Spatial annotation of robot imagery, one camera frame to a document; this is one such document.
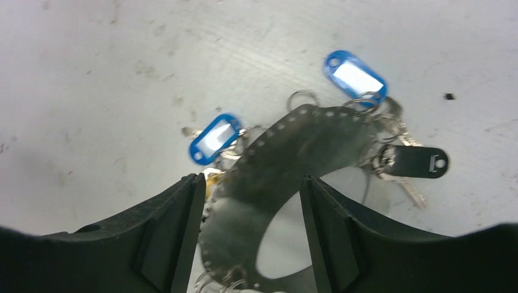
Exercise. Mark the large steel carabiner keyring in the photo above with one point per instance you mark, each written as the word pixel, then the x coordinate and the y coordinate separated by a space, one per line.
pixel 308 140

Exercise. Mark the key with black tag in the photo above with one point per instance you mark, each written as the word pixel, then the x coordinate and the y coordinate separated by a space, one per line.
pixel 399 163

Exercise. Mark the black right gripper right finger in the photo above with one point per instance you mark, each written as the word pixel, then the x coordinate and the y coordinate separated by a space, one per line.
pixel 356 249

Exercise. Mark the blue key tag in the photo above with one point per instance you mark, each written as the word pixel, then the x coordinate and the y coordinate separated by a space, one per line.
pixel 219 134
pixel 355 78

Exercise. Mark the yellow key tag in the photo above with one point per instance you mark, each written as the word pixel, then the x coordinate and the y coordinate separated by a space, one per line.
pixel 212 179

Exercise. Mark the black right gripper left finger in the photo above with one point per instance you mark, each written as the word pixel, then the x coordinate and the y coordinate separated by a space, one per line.
pixel 147 248

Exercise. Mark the silver key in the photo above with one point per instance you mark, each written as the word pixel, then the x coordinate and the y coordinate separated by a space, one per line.
pixel 396 126

